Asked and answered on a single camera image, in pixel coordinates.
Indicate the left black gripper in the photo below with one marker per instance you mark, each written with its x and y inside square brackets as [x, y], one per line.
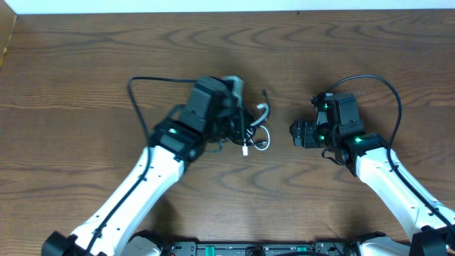
[242, 125]

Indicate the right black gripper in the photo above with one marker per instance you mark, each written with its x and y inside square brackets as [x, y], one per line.
[298, 131]

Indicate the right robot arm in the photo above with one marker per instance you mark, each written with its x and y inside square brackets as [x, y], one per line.
[338, 129]

